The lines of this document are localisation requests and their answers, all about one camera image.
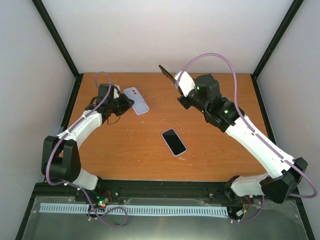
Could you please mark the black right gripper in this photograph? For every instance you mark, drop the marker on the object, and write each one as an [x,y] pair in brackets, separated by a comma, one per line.
[185,104]

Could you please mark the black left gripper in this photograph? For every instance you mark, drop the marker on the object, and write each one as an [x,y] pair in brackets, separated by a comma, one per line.
[127,105]

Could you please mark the lavender phone case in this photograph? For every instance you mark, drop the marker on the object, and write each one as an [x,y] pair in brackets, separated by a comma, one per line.
[140,106]

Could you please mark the black smartphone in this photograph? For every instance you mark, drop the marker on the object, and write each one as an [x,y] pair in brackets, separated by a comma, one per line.
[167,74]

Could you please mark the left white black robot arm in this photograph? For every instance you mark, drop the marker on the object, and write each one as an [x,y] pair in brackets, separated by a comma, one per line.
[61,162]

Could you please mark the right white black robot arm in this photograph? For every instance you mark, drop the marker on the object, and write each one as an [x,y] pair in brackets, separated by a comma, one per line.
[282,170]

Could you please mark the phone in lavender case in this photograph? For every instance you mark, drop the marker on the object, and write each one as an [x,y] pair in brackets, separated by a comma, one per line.
[174,142]

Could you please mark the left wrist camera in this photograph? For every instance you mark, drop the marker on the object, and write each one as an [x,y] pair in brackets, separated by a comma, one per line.
[116,91]

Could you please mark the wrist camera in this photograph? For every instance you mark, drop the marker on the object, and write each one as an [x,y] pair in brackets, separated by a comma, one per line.
[116,91]
[184,82]

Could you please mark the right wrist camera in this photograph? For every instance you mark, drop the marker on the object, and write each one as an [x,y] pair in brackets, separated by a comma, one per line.
[184,82]

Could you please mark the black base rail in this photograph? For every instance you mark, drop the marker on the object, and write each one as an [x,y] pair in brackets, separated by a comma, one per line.
[119,190]

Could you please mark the black frame post left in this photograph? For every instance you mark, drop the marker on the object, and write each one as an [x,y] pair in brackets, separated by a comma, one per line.
[56,37]

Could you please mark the black frame post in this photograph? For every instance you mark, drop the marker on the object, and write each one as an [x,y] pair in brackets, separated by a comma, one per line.
[287,84]
[56,37]

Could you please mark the light blue cable duct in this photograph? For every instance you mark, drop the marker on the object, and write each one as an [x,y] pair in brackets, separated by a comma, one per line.
[137,210]

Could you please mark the black frame post right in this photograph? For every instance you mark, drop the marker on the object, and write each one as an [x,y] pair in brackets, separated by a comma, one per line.
[287,84]

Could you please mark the metal base plate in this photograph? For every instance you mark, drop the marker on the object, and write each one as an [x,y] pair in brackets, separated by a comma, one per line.
[264,220]

